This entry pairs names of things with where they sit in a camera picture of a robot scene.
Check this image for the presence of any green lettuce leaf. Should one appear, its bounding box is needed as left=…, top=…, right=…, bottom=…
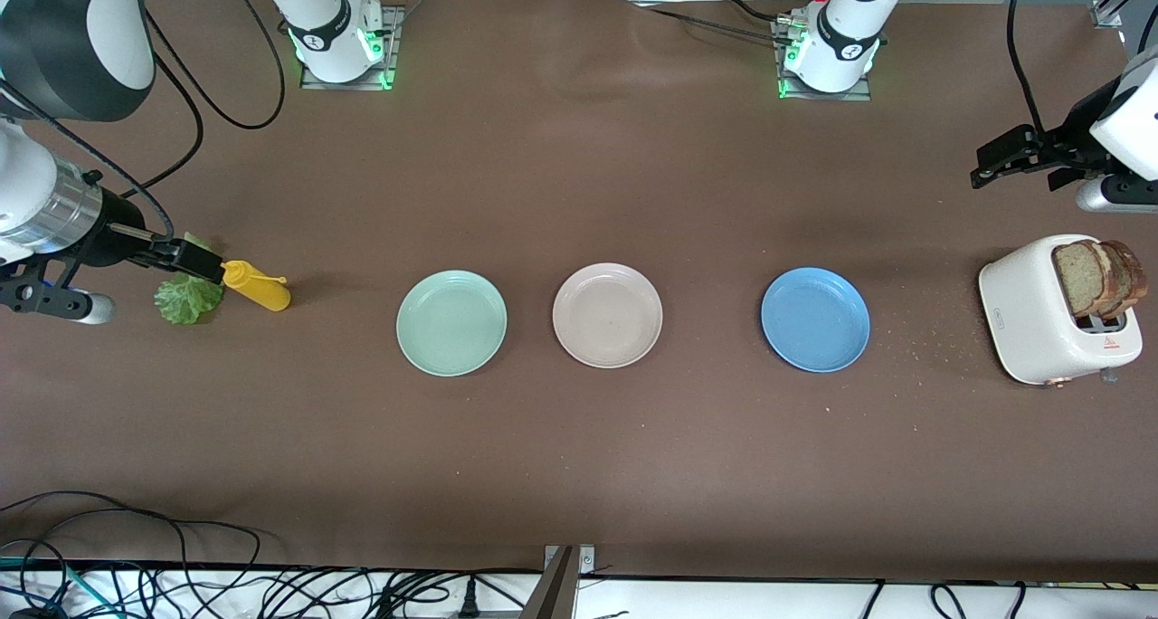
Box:
left=154, top=232, right=225, bottom=326

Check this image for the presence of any yellow squeeze bottle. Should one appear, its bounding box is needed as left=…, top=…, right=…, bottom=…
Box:
left=220, top=260, right=292, bottom=313

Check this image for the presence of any brown bread slice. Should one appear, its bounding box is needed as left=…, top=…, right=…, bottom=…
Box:
left=1051, top=239, right=1119, bottom=320
left=1106, top=240, right=1149, bottom=318

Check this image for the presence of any blue plate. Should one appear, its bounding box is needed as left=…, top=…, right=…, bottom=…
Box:
left=760, top=267, right=871, bottom=373

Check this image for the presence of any mint green plate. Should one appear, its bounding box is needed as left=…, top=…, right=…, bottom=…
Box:
left=395, top=270, right=508, bottom=377

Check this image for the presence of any beige plate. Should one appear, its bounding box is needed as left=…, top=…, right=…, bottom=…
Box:
left=552, top=262, right=664, bottom=369

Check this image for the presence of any white toaster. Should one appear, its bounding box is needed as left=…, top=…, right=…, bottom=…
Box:
left=978, top=233, right=1144, bottom=388

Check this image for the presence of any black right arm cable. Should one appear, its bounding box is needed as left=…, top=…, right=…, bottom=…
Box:
left=0, top=0, right=289, bottom=240

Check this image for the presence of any black looping floor cable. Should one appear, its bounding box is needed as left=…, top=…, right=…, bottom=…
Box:
left=0, top=490, right=265, bottom=570

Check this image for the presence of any black base cable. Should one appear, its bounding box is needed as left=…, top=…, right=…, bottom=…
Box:
left=629, top=0, right=799, bottom=48

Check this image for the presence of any teal cable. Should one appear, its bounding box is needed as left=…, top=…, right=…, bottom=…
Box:
left=0, top=554, right=96, bottom=619

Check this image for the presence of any grey metal bracket post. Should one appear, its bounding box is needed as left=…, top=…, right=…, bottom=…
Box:
left=520, top=544, right=598, bottom=619

